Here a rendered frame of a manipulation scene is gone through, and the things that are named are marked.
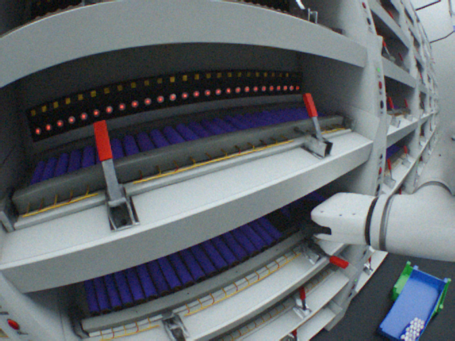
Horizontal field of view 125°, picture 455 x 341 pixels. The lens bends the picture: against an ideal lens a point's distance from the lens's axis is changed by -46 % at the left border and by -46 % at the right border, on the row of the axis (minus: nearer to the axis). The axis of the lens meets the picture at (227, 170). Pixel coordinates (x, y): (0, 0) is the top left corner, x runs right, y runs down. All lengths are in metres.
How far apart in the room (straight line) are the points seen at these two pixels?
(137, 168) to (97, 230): 0.08
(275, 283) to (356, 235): 0.15
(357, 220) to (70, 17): 0.38
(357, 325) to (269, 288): 0.65
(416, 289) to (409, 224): 0.78
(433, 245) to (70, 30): 0.41
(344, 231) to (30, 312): 0.41
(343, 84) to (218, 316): 0.49
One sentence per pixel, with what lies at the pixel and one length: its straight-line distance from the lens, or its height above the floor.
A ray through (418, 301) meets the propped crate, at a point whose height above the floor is 0.07.
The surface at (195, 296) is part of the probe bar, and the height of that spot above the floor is 0.56.
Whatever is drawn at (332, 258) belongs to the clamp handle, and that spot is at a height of 0.55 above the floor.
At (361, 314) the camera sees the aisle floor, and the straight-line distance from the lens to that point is 1.00.
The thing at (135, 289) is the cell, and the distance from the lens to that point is 0.35.
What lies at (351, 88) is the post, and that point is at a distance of 0.49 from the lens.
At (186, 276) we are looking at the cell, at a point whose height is 0.57.
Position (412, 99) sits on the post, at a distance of 1.15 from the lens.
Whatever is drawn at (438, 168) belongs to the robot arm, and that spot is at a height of 0.71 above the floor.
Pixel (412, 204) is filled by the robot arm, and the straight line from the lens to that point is 0.30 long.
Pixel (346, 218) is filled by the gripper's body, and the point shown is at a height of 0.64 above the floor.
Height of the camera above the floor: 0.80
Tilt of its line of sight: 17 degrees down
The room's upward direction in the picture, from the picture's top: 7 degrees counter-clockwise
